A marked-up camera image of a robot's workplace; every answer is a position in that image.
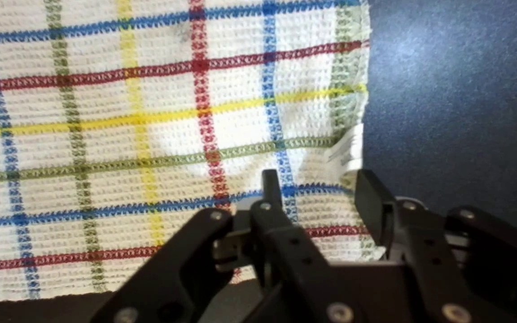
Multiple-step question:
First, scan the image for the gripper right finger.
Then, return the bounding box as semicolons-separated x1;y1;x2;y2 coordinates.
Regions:
354;169;517;323

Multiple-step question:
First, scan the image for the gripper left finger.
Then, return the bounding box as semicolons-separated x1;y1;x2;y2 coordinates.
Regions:
89;169;354;323

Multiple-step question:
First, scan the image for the white checked tea towel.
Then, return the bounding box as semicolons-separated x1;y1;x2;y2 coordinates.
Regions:
0;0;387;303

